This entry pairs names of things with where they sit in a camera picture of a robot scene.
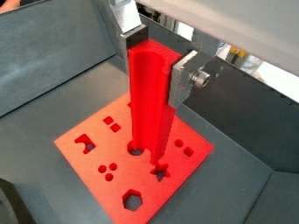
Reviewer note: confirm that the black curved holder block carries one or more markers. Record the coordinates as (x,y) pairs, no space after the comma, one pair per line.
(13,211)

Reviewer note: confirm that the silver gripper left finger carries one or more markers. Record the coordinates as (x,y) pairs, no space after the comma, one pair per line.
(133,31)

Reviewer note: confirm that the red arch peg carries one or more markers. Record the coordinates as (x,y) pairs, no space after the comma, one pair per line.
(149,67)

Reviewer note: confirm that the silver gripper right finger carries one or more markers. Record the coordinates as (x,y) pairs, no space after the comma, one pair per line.
(187,70)

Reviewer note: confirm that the red shape sorter board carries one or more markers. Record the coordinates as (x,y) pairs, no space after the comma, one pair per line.
(129,187)

